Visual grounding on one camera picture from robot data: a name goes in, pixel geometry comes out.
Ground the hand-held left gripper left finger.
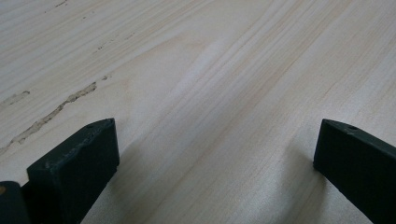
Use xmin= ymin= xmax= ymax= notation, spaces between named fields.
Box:
xmin=26 ymin=118 xmax=120 ymax=224

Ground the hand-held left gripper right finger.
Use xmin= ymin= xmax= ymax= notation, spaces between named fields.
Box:
xmin=313 ymin=118 xmax=396 ymax=224

